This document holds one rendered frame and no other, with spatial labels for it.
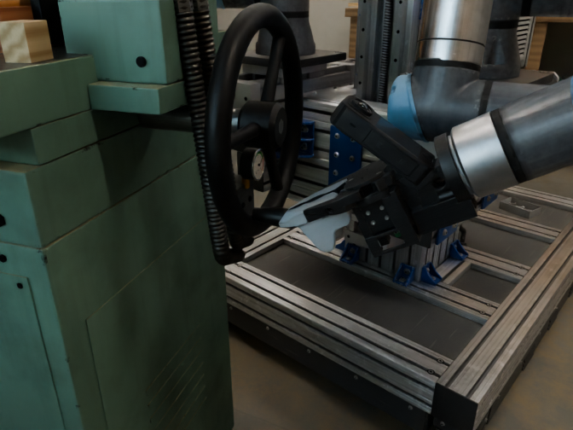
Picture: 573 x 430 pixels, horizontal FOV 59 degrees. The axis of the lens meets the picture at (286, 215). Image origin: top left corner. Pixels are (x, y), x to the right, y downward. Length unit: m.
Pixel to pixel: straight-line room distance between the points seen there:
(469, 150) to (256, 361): 1.11
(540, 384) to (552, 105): 1.16
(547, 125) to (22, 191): 0.51
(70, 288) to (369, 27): 0.88
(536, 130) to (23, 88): 0.48
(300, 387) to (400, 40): 0.90
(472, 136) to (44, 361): 0.56
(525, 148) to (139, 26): 0.41
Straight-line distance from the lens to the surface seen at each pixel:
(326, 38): 4.06
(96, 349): 0.73
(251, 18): 0.59
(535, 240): 1.85
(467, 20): 0.61
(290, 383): 1.42
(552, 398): 1.55
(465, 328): 1.34
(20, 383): 0.78
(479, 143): 0.49
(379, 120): 0.53
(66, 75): 0.62
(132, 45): 0.62
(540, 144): 0.49
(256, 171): 0.96
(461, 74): 0.60
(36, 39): 0.61
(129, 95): 0.61
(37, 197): 0.59
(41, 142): 0.59
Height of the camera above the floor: 0.97
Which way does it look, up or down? 25 degrees down
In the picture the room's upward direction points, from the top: straight up
